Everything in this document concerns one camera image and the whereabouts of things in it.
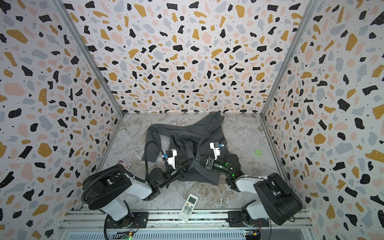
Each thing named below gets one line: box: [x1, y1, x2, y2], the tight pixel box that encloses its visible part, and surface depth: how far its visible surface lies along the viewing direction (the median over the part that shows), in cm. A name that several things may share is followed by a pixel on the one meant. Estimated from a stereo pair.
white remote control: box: [178, 193, 199, 223], surface depth 78 cm
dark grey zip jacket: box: [142, 111, 231, 185], surface depth 92 cm
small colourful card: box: [115, 158, 132, 170], surface depth 94 cm
